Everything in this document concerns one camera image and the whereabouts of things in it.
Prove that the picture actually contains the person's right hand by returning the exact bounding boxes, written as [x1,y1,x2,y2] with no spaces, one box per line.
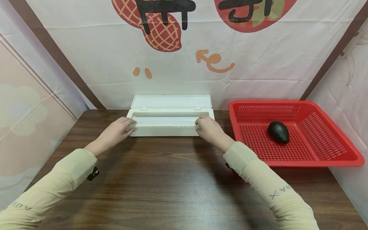
[195,114,229,148]

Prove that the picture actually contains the person's left hand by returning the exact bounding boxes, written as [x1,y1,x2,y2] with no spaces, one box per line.
[95,117,138,150]

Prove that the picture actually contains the white plastic wrap dispenser box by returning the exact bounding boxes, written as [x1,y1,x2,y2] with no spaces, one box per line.
[126,95,215,137]

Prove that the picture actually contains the person's left forearm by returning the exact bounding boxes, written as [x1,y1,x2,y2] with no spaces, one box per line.
[0,140,102,230]

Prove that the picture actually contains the person's right forearm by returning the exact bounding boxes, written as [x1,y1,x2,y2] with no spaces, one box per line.
[221,135,320,230]

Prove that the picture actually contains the clear plastic wrap roll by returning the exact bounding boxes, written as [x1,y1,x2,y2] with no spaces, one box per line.
[133,117,199,129]

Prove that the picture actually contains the dark avocado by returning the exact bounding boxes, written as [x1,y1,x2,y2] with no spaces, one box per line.
[267,121,290,144]

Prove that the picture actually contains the red plastic basket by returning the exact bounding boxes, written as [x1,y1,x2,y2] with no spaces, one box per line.
[228,100,365,168]

